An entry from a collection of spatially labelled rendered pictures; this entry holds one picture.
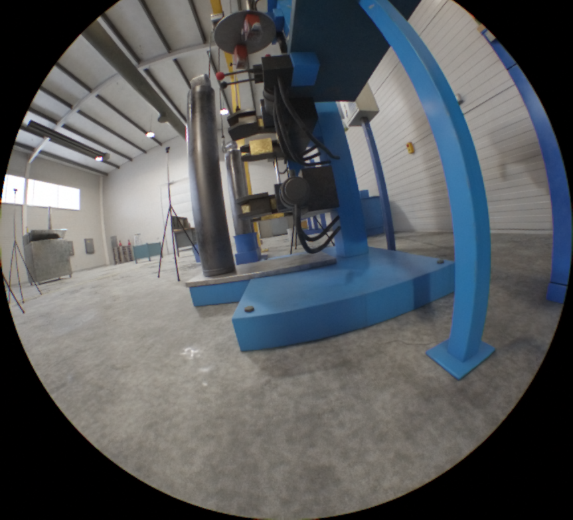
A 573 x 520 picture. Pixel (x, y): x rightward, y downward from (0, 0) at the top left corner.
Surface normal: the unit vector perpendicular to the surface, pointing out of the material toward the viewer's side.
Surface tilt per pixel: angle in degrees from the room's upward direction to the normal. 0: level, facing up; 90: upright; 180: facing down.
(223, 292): 90
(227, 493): 0
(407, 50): 90
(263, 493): 0
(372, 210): 90
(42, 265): 90
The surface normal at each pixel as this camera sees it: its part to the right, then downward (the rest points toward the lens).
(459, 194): -0.98, 0.17
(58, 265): 0.98, -0.17
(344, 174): 0.05, 0.02
